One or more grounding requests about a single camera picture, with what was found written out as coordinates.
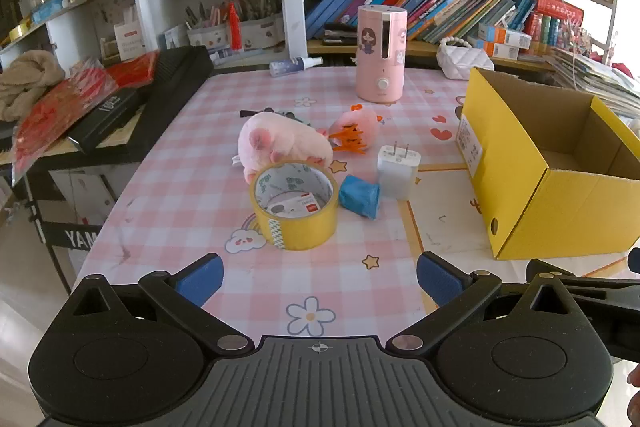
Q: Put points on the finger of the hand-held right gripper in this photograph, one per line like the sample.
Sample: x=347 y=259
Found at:
x=635 y=259
x=590 y=282

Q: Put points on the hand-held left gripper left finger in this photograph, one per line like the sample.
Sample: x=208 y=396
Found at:
x=200 y=282

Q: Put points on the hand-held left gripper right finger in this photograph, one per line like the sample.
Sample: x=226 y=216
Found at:
x=440 y=282

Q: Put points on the yellow cardboard box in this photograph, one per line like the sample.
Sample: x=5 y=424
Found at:
x=550 y=217

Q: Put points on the yellow tape roll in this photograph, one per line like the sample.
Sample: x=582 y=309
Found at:
x=300 y=232

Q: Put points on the white charger plug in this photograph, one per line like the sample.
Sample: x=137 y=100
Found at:
x=395 y=177

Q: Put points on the blue cloth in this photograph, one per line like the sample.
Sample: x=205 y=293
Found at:
x=357 y=197

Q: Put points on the pink plush pig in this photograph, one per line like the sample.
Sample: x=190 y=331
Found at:
x=280 y=137

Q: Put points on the small pink plush toy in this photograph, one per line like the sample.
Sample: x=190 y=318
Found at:
x=357 y=119

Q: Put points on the person's right hand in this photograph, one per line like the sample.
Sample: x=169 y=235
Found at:
x=635 y=399

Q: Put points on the pink checked tablecloth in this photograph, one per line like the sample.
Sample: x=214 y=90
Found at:
x=200 y=207

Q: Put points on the stack of papers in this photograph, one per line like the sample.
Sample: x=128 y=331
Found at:
x=595 y=77

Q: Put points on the black flat box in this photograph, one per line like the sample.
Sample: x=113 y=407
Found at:
x=105 y=117

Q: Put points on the pink humidifier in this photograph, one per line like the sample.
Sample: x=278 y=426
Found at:
x=380 y=72

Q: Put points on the white quilted handbag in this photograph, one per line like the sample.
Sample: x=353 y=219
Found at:
x=460 y=62

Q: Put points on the red packet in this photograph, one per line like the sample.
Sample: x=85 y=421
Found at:
x=132 y=69

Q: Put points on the red plastic bag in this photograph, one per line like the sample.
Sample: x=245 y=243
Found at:
x=55 y=107

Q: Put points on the small spray bottle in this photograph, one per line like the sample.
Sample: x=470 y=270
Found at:
x=287 y=67

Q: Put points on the orange white carton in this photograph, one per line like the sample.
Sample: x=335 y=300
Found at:
x=505 y=36
x=500 y=51

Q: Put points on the white card red label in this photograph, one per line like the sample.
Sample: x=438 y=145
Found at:
x=130 y=42

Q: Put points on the pen organizer box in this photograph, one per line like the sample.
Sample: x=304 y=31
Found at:
x=250 y=32

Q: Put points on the red glue bottle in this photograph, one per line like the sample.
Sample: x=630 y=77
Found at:
x=235 y=27

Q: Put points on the red book box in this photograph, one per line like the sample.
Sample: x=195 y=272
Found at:
x=555 y=9

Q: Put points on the beige towel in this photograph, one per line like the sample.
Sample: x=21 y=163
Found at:
x=30 y=77

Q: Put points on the row of colourful books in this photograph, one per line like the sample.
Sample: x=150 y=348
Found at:
x=425 y=2

